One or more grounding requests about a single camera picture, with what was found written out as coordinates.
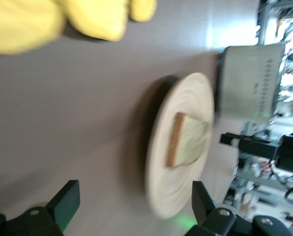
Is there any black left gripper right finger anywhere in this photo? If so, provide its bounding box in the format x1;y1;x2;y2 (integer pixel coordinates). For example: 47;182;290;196
185;181;254;236

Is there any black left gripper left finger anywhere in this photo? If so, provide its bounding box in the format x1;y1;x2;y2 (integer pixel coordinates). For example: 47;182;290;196
5;180;81;236

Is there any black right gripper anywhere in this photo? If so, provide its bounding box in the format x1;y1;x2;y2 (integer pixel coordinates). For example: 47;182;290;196
219;132;282;159

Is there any slice of toast bread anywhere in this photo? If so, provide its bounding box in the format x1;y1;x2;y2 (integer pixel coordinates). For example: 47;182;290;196
166;112;209;169

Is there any round light wooden plate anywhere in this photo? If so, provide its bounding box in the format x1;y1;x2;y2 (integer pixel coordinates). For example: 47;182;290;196
144;72;215;220

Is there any silver two-slot toaster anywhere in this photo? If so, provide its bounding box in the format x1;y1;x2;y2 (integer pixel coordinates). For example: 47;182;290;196
215;44;287;126

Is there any aluminium profile frame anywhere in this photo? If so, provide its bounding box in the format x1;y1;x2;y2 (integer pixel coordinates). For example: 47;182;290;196
256;0;293;47

